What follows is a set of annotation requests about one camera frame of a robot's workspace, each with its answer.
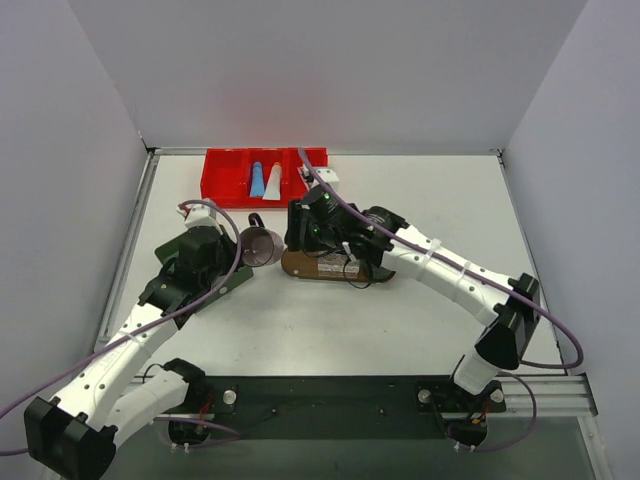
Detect translucent purple cup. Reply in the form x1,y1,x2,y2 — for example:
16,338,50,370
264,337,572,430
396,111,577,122
240,212,285,268

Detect white toothpaste tube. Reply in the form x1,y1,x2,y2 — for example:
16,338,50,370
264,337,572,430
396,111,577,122
262,162,282,201

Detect blue toothpaste tube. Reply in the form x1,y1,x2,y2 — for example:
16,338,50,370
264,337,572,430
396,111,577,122
249,161,265,198

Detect clear plastic bag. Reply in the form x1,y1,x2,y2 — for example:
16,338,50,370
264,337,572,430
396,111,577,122
317,253,360,279

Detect dark green enamel mug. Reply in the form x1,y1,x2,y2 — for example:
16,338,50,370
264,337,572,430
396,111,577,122
366,263,395,283

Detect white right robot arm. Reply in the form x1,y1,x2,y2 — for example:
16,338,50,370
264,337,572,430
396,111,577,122
285,186,540,396

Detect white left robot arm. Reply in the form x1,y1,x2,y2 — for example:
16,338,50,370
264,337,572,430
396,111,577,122
24,226,239,479

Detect green metal tray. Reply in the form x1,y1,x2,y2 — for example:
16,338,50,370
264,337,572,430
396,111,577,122
139,227,253,314

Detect oval wooden tray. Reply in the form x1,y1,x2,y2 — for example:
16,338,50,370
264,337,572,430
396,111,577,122
281,250,379,286

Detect red plastic divided bin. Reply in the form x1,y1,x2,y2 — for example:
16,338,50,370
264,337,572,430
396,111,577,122
200,147,307,209

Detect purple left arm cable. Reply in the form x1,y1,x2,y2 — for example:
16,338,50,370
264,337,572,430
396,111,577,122
0,199,246,457

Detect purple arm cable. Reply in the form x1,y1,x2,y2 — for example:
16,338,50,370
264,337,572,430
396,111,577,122
0,199,246,457
297,146,585,454

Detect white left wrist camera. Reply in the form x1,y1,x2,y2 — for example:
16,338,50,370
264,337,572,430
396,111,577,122
176,199,220,231

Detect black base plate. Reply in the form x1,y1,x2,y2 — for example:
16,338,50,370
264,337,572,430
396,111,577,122
166,375,506,446

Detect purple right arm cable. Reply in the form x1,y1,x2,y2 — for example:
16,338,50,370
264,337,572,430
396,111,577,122
297,146,585,454

